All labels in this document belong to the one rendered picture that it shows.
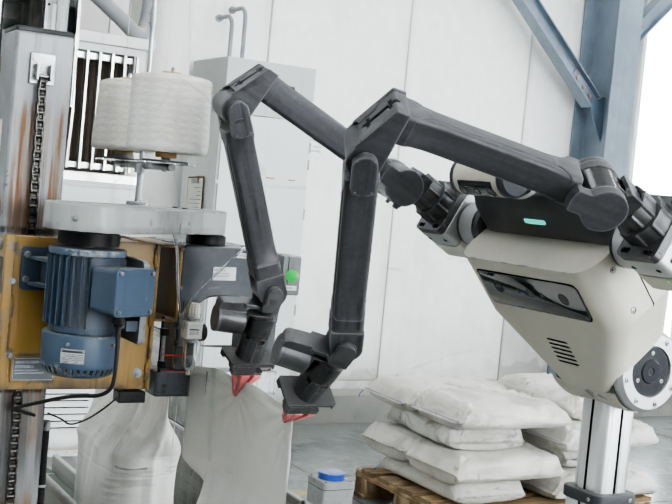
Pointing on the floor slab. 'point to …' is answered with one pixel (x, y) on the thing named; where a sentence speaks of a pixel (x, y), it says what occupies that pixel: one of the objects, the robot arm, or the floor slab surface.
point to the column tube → (19, 103)
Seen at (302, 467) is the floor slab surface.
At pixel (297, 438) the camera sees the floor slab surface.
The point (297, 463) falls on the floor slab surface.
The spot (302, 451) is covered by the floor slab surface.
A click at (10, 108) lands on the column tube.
